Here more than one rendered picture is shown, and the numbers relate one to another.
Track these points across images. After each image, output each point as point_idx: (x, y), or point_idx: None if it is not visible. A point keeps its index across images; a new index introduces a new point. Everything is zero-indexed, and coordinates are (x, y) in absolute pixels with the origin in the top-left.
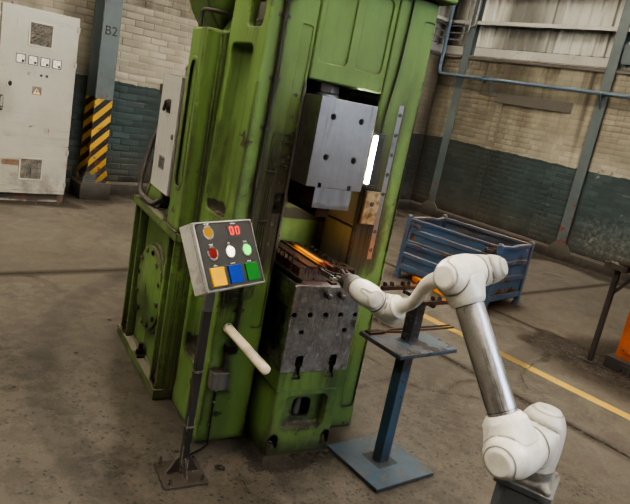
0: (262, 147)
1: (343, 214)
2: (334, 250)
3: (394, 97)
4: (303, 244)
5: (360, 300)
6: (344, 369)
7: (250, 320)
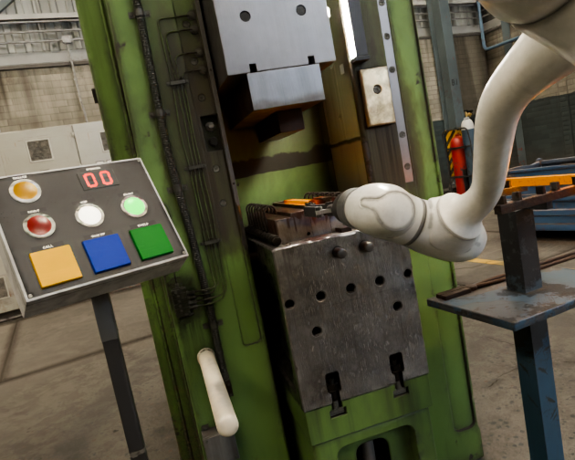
0: (142, 46)
1: (346, 130)
2: None
3: None
4: None
5: (365, 224)
6: (426, 373)
7: (240, 334)
